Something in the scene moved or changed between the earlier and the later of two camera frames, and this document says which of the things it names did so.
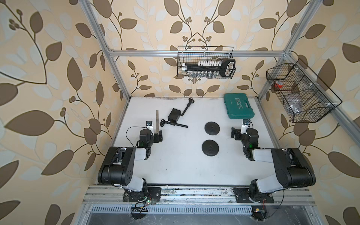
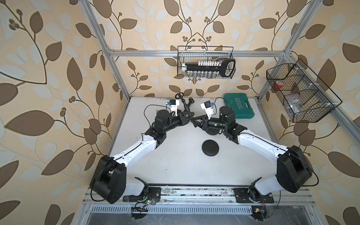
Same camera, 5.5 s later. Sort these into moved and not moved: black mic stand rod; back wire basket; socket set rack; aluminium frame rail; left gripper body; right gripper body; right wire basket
Moved: right gripper body; black mic stand rod; left gripper body
Not moved: right wire basket; back wire basket; aluminium frame rail; socket set rack
